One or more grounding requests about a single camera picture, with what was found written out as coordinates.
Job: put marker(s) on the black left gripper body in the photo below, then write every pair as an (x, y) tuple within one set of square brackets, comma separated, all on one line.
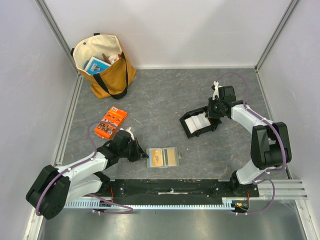
[(126, 152)]

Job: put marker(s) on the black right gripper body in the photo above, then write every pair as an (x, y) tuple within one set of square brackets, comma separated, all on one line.
[(212, 117)]

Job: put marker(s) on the black card tray box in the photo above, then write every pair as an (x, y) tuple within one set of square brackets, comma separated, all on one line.
[(214, 123)]

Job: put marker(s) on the grey card holder wallet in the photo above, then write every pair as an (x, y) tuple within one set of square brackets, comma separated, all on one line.
[(177, 157)]

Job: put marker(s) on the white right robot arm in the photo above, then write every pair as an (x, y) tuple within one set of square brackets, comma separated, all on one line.
[(270, 148)]

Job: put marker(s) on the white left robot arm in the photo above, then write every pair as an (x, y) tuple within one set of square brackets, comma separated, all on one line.
[(55, 187)]

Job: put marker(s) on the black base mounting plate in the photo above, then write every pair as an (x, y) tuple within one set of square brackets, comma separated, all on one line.
[(218, 188)]

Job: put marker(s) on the blue book in bag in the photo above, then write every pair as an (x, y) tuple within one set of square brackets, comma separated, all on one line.
[(95, 66)]

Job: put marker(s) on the brown item in bag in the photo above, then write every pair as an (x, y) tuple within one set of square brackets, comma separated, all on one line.
[(110, 59)]

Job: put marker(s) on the mustard canvas tote bag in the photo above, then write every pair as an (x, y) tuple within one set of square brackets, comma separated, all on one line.
[(114, 80)]

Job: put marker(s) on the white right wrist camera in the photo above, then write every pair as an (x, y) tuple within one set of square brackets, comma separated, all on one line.
[(215, 88)]

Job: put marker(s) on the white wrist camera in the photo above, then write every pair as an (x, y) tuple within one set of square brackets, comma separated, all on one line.
[(129, 131), (215, 88)]

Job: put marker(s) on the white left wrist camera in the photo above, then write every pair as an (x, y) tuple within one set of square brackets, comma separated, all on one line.
[(129, 131)]

